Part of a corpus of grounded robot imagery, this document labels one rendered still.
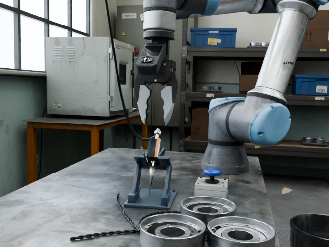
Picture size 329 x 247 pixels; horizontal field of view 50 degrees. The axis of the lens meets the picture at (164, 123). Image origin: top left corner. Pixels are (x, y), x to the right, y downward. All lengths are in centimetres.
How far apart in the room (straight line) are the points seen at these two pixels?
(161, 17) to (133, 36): 377
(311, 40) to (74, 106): 256
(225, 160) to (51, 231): 60
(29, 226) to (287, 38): 80
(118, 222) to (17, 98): 232
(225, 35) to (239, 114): 315
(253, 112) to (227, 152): 17
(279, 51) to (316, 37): 312
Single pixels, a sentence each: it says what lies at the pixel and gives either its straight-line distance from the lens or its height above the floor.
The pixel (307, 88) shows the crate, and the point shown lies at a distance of 415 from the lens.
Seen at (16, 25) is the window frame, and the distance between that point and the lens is 308.
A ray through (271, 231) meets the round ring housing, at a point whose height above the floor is 84.
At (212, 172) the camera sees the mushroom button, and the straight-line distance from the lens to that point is 81.
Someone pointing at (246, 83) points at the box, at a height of 112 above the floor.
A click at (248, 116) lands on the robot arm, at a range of 100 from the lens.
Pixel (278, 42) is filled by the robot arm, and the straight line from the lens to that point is 108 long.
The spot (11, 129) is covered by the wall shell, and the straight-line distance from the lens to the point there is 289.
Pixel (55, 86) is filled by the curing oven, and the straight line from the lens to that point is 302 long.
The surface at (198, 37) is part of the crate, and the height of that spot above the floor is 161.
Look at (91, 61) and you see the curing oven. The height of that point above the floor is 124.
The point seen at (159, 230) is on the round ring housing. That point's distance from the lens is 60.
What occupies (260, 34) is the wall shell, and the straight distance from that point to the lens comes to 465.
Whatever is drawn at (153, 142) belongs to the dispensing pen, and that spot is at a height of 93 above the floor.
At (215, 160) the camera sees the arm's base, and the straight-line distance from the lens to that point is 111.
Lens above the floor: 106
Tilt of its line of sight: 6 degrees down
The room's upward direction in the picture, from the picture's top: 1 degrees clockwise
